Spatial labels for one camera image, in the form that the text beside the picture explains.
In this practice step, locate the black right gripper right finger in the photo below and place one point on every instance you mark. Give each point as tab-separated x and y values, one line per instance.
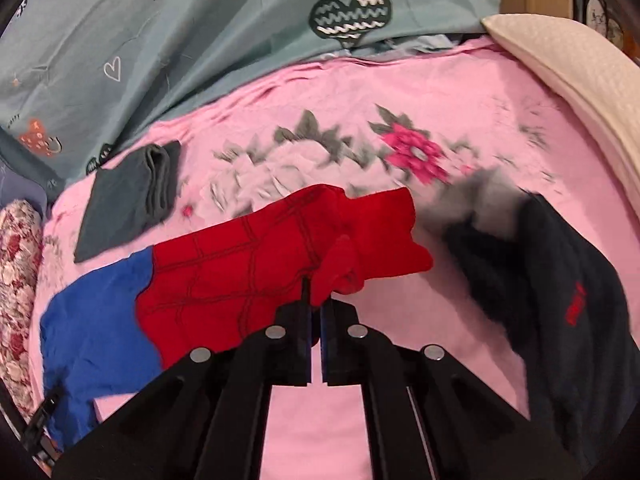
427	415

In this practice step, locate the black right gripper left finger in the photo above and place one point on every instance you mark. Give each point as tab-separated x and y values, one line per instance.
206	416

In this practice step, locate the blue and red pants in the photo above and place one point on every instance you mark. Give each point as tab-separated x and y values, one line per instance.
116	328

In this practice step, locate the dark navy garment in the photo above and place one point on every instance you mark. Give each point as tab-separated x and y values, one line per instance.
565	313

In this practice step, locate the folded dark grey garment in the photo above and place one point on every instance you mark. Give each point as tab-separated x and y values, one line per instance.
129	199

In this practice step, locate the red white floral pillow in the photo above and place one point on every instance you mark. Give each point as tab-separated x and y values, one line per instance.
21	244

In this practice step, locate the pink floral bed sheet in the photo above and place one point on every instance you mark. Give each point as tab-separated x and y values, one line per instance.
366	126

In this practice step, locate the cream white pillow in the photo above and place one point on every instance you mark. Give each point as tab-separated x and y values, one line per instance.
598	82

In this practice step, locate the teal heart-print pillow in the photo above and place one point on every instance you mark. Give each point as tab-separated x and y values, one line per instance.
83	79

